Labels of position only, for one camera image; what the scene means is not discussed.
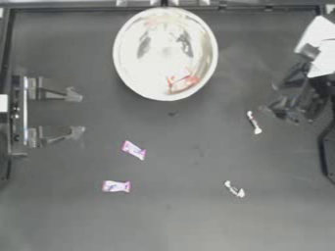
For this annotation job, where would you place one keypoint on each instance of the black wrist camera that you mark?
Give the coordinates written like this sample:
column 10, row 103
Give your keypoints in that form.
column 309, row 51

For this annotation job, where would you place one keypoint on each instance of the steel bowl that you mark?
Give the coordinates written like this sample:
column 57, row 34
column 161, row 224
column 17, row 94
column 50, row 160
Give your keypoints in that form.
column 157, row 55

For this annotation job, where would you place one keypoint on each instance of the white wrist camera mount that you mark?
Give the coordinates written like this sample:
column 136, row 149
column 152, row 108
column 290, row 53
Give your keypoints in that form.
column 322, row 36
column 4, row 104

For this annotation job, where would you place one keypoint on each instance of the white candy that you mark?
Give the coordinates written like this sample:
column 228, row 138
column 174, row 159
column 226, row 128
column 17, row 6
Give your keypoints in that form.
column 254, row 122
column 234, row 189

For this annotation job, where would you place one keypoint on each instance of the red candy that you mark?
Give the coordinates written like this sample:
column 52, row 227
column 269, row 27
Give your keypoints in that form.
column 184, row 81

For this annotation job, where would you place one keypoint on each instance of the pink candy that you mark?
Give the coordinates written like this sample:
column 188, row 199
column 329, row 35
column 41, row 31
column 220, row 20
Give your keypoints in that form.
column 117, row 186
column 134, row 150

